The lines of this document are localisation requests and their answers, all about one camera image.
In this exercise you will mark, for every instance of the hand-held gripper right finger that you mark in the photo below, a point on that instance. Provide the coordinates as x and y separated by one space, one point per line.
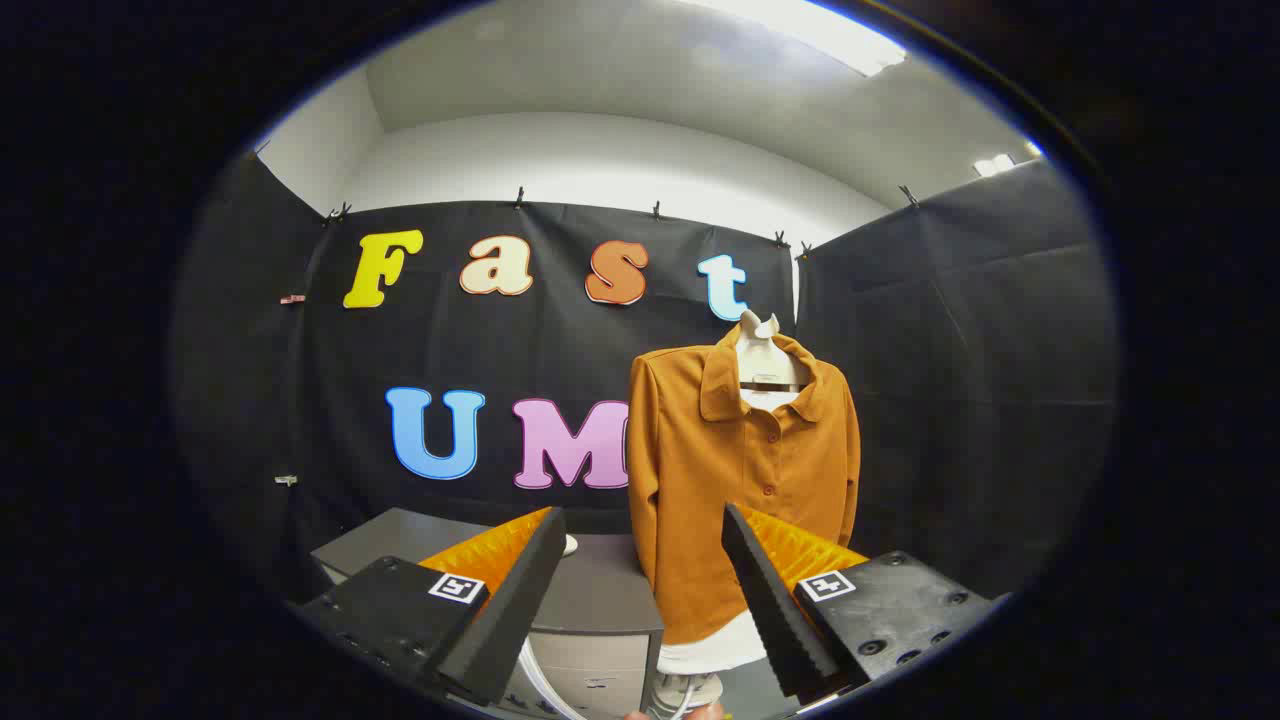
770 600

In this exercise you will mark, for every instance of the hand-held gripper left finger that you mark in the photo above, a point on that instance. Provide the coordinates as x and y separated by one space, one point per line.
520 600

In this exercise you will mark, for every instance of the white garment steamer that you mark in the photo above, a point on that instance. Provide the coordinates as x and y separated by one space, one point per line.
541 682

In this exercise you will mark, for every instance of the orange button shirt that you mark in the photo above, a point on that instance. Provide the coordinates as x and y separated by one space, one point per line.
700 500

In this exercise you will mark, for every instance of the white cloth under shirt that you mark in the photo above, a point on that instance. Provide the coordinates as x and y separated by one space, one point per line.
715 650

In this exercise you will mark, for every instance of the grey cabinet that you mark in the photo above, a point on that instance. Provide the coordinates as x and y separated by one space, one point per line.
600 590

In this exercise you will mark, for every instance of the white plastic hanger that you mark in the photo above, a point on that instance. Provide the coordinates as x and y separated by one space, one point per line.
762 350

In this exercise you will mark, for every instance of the small ceiling light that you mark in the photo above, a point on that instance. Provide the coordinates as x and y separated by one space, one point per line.
993 165

